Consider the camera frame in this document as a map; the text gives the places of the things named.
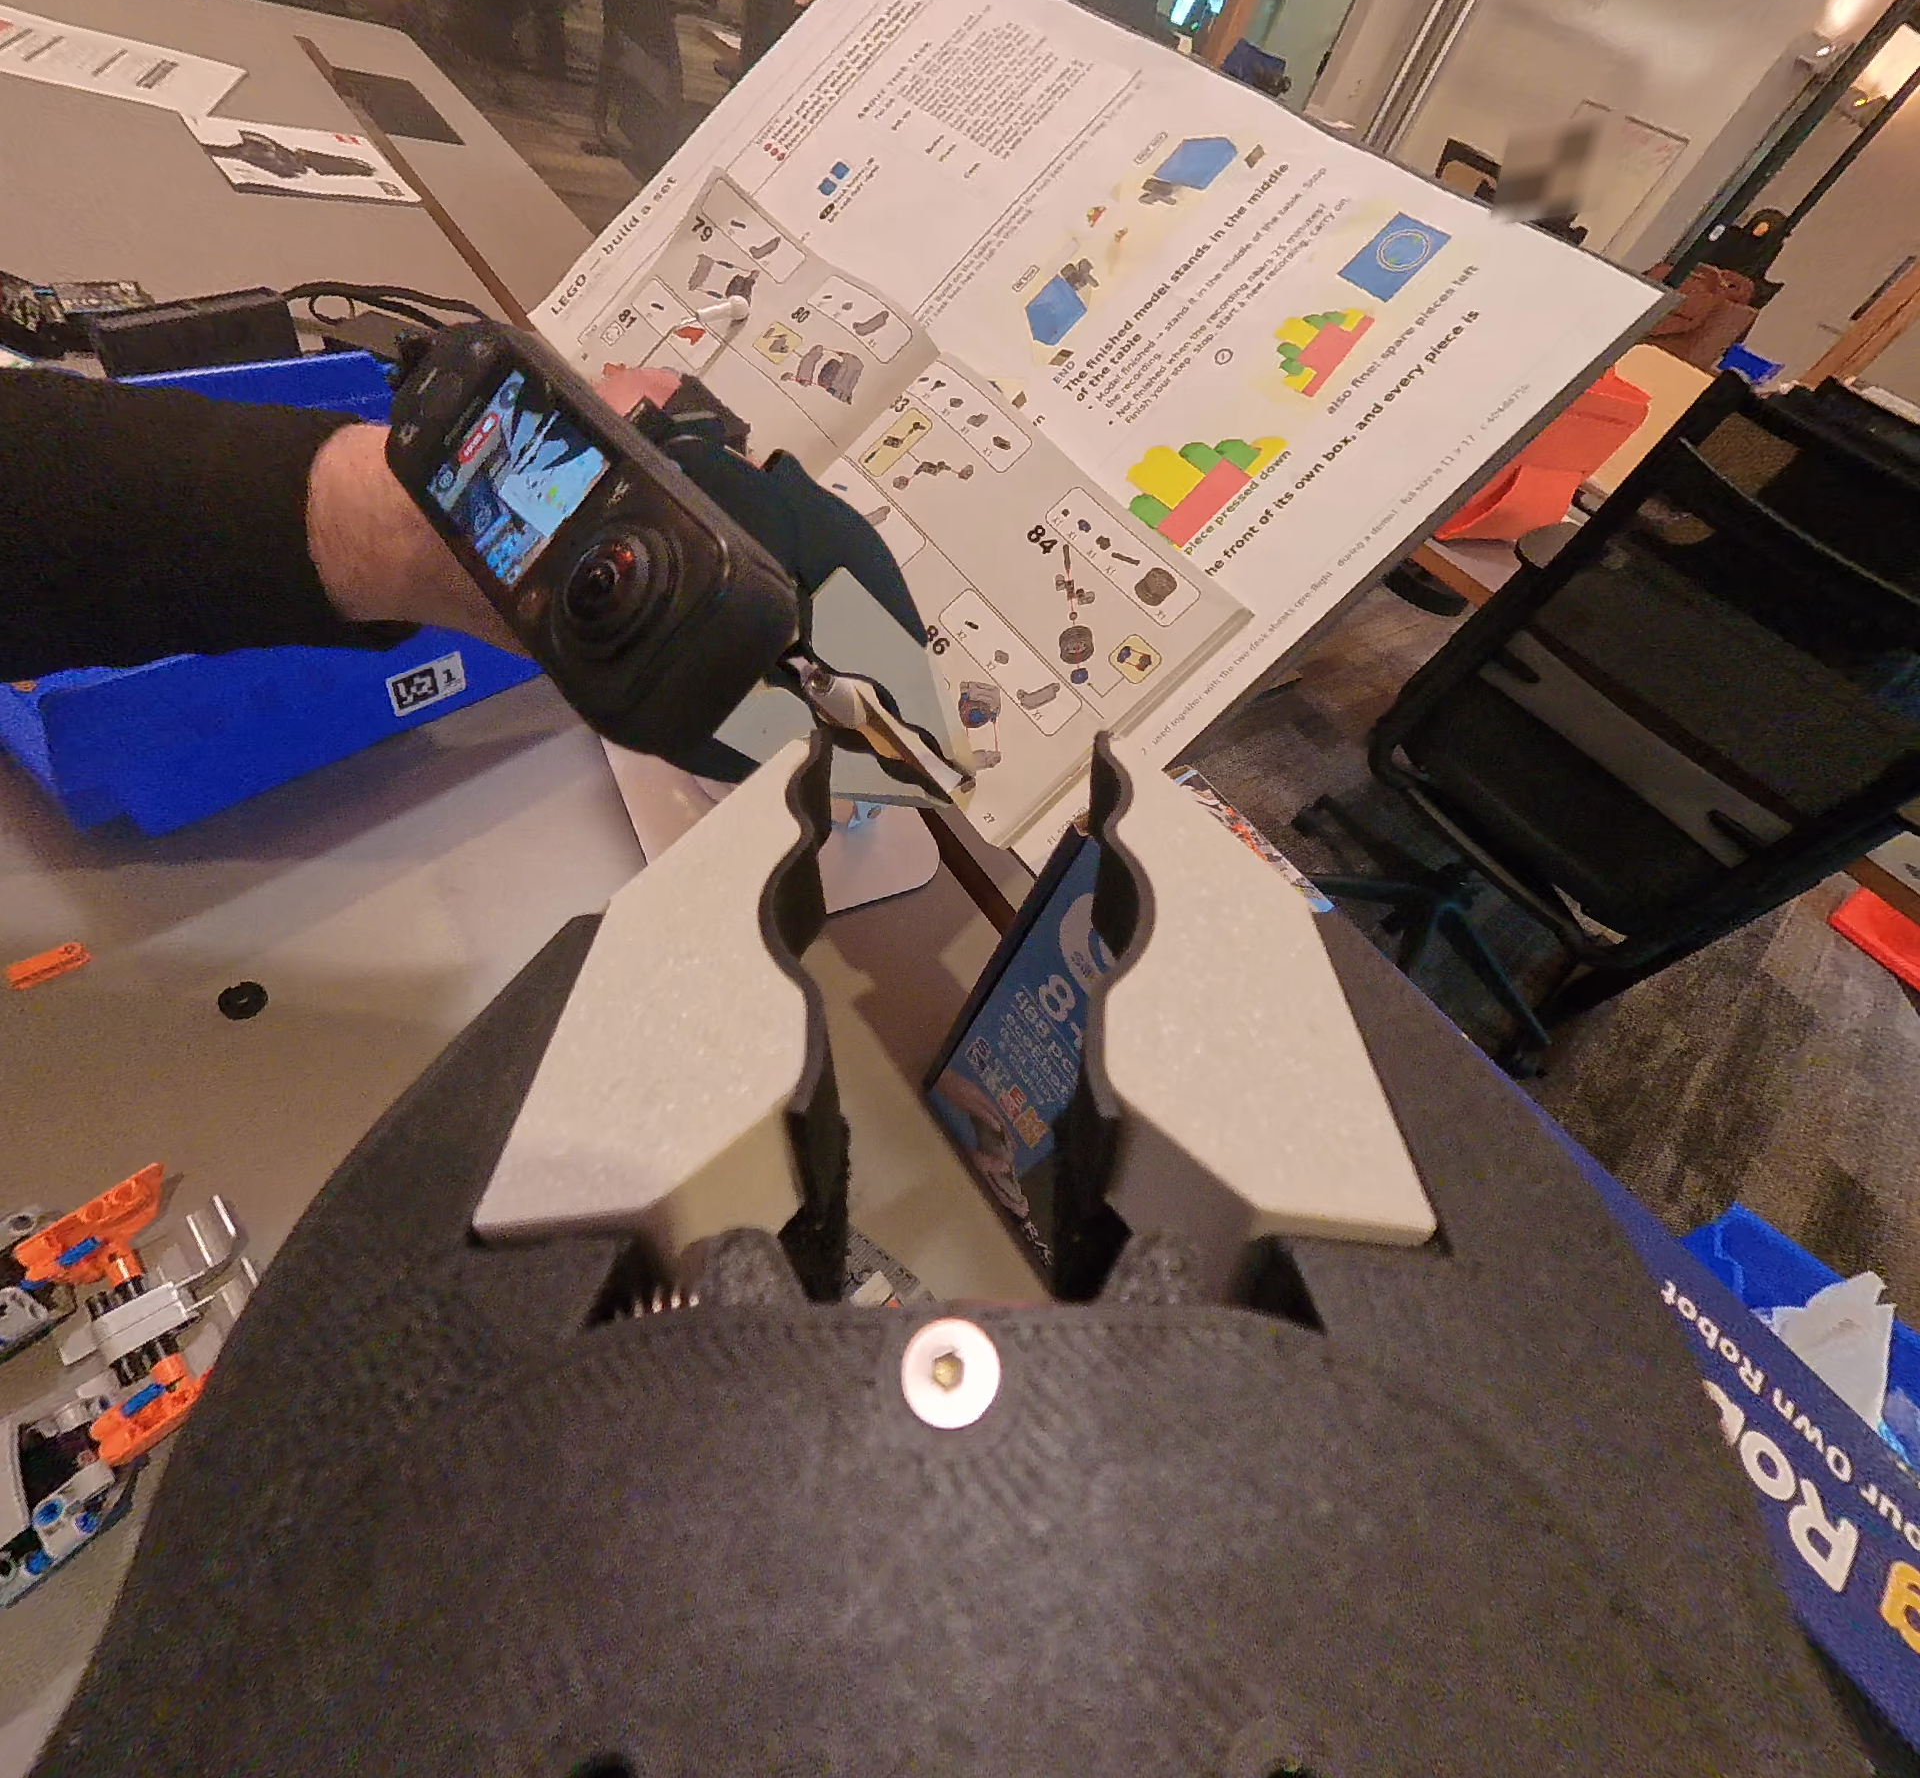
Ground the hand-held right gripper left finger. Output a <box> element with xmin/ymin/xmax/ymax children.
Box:
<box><xmin>471</xmin><ymin>731</ymin><xmax>844</xmax><ymax>1251</ymax></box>

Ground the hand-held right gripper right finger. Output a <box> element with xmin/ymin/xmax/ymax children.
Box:
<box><xmin>1050</xmin><ymin>731</ymin><xmax>1443</xmax><ymax>1248</ymax></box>

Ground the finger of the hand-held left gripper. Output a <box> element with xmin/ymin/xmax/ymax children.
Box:
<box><xmin>782</xmin><ymin>564</ymin><xmax>969</xmax><ymax>790</ymax></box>
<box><xmin>714</xmin><ymin>672</ymin><xmax>969</xmax><ymax>805</ymax></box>

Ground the grey orange brick assembly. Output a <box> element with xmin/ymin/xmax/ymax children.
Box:
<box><xmin>0</xmin><ymin>1163</ymin><xmax>261</xmax><ymax>1383</ymax></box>

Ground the grey hinged brick piece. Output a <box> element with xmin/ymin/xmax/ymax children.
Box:
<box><xmin>0</xmin><ymin>1409</ymin><xmax>140</xmax><ymax>1613</ymax></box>

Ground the white tablet stand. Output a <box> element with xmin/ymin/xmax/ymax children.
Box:
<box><xmin>606</xmin><ymin>675</ymin><xmax>946</xmax><ymax>918</ymax></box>

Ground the robot kit box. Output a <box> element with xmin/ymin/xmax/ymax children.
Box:
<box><xmin>922</xmin><ymin>765</ymin><xmax>1920</xmax><ymax>1766</ymax></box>

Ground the blue bin with white tag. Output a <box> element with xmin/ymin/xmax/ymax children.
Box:
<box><xmin>0</xmin><ymin>351</ymin><xmax>543</xmax><ymax>837</ymax></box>

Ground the blue plastic bin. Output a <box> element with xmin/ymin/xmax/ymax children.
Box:
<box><xmin>1680</xmin><ymin>1201</ymin><xmax>1920</xmax><ymax>1457</ymax></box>

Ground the black rectangular case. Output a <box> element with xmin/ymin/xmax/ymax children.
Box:
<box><xmin>90</xmin><ymin>291</ymin><xmax>302</xmax><ymax>376</ymax></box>

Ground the black office chair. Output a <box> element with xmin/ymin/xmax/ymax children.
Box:
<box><xmin>1320</xmin><ymin>374</ymin><xmax>1920</xmax><ymax>1068</ymax></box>

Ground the leaflet with black picture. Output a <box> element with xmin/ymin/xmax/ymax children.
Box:
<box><xmin>186</xmin><ymin>112</ymin><xmax>422</xmax><ymax>209</ymax></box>

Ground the orange floor cone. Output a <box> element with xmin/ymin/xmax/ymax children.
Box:
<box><xmin>1829</xmin><ymin>884</ymin><xmax>1920</xmax><ymax>992</ymax></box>

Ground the orange plastic bin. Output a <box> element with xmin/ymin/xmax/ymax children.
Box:
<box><xmin>1440</xmin><ymin>368</ymin><xmax>1651</xmax><ymax>543</ymax></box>

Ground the large white instruction sheet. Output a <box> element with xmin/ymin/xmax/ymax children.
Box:
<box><xmin>720</xmin><ymin>0</ymin><xmax>1675</xmax><ymax>850</ymax></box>

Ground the white paper sheet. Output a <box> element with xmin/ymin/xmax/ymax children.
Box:
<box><xmin>0</xmin><ymin>4</ymin><xmax>250</xmax><ymax>119</ymax></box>

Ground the black adapter with cable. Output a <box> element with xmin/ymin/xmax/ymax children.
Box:
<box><xmin>285</xmin><ymin>282</ymin><xmax>481</xmax><ymax>355</ymax></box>

